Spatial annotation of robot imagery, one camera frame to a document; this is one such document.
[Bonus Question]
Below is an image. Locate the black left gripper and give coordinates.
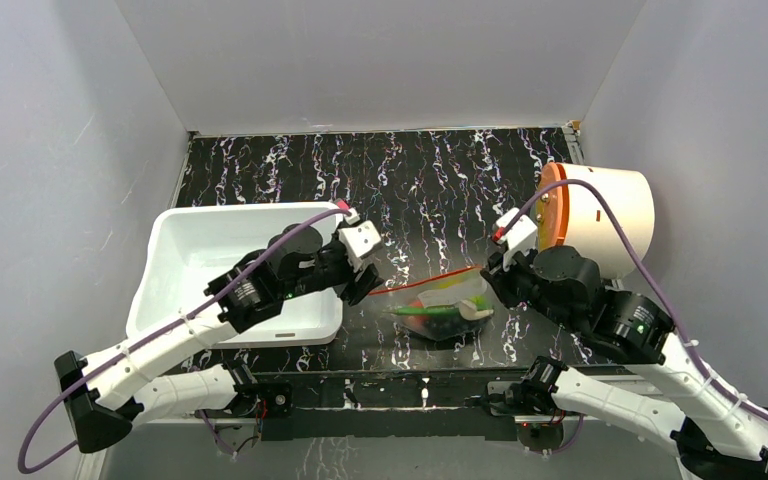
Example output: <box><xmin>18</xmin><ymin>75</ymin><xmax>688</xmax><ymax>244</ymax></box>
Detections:
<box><xmin>282</xmin><ymin>225</ymin><xmax>384</xmax><ymax>304</ymax></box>

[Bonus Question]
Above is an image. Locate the white plastic bin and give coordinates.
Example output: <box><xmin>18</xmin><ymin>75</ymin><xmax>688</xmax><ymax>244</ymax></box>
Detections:
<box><xmin>125</xmin><ymin>201</ymin><xmax>346</xmax><ymax>349</ymax></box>

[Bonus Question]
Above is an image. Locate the white orange cylinder container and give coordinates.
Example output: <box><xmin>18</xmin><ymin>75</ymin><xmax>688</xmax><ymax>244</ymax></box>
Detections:
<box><xmin>533</xmin><ymin>162</ymin><xmax>655</xmax><ymax>280</ymax></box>

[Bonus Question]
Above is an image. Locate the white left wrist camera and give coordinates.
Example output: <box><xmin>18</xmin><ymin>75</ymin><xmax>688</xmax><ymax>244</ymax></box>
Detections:
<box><xmin>336</xmin><ymin>208</ymin><xmax>383</xmax><ymax>273</ymax></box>

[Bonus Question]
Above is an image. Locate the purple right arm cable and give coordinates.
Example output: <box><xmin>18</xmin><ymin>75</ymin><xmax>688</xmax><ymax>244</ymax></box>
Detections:
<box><xmin>499</xmin><ymin>178</ymin><xmax>768</xmax><ymax>478</ymax></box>

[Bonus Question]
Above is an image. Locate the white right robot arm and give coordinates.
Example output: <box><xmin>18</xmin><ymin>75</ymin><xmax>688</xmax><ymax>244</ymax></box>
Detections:
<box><xmin>481</xmin><ymin>246</ymin><xmax>768</xmax><ymax>479</ymax></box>

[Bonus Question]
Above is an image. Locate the beige mushroom toy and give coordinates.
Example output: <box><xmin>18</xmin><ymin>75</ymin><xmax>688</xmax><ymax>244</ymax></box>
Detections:
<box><xmin>456</xmin><ymin>299</ymin><xmax>494</xmax><ymax>322</ymax></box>

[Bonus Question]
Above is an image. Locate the green chili pepper toy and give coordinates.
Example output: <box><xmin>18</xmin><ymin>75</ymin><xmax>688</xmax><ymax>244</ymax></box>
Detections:
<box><xmin>390</xmin><ymin>305</ymin><xmax>458</xmax><ymax>316</ymax></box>

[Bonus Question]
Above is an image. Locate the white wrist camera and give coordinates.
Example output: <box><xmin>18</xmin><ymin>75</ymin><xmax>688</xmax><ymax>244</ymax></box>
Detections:
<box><xmin>491</xmin><ymin>208</ymin><xmax>538</xmax><ymax>271</ymax></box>
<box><xmin>336</xmin><ymin>208</ymin><xmax>383</xmax><ymax>273</ymax></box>

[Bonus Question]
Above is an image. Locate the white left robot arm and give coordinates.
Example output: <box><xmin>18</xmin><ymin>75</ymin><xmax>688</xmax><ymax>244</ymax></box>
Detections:
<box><xmin>53</xmin><ymin>221</ymin><xmax>383</xmax><ymax>453</ymax></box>

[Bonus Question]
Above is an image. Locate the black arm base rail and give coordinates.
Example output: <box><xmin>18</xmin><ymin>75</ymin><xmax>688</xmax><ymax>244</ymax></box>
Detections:
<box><xmin>92</xmin><ymin>360</ymin><xmax>630</xmax><ymax>444</ymax></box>

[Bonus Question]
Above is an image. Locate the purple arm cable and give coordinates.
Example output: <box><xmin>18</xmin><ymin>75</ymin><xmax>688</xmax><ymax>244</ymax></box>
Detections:
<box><xmin>499</xmin><ymin>178</ymin><xmax>768</xmax><ymax>478</ymax></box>
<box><xmin>17</xmin><ymin>208</ymin><xmax>352</xmax><ymax>476</ymax></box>

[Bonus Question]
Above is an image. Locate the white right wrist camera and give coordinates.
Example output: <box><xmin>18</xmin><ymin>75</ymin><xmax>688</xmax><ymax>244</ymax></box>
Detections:
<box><xmin>491</xmin><ymin>208</ymin><xmax>538</xmax><ymax>271</ymax></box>

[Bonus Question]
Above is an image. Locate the clear orange zip bag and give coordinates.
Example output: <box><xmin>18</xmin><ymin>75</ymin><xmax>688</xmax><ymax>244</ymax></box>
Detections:
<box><xmin>369</xmin><ymin>266</ymin><xmax>500</xmax><ymax>341</ymax></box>

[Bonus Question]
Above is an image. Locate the black grape bunch toy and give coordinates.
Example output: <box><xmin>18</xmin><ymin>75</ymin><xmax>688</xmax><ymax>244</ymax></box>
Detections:
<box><xmin>423</xmin><ymin>316</ymin><xmax>471</xmax><ymax>341</ymax></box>

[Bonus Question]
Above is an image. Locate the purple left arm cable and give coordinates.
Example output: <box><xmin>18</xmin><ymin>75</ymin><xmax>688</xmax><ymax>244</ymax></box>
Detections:
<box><xmin>17</xmin><ymin>208</ymin><xmax>352</xmax><ymax>476</ymax></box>

